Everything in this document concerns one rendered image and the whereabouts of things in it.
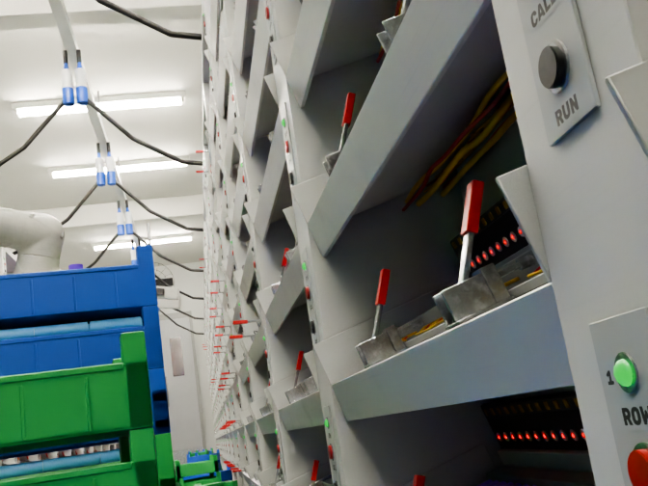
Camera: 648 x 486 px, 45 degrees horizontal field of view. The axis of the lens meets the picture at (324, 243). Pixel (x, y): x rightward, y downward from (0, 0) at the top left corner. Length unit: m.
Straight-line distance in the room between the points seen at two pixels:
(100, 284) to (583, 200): 0.80
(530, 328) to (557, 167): 0.09
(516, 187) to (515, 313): 0.07
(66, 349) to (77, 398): 0.34
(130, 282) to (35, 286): 0.11
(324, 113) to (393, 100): 0.44
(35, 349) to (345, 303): 0.38
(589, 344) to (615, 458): 0.04
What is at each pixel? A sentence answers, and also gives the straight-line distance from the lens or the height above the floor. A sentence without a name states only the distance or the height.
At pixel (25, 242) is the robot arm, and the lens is 2.05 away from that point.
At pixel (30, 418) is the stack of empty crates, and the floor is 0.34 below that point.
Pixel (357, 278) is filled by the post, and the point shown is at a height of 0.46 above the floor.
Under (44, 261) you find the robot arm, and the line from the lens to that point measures 2.05.
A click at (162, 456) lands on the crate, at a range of 1.02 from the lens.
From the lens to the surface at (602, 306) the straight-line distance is 0.31.
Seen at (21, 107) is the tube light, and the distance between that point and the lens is 6.25.
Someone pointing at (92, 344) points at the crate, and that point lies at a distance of 1.02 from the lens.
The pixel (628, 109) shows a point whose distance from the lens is 0.26.
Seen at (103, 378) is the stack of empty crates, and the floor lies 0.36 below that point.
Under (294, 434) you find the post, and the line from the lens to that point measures 1.62.
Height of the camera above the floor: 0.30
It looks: 13 degrees up
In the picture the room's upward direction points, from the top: 9 degrees counter-clockwise
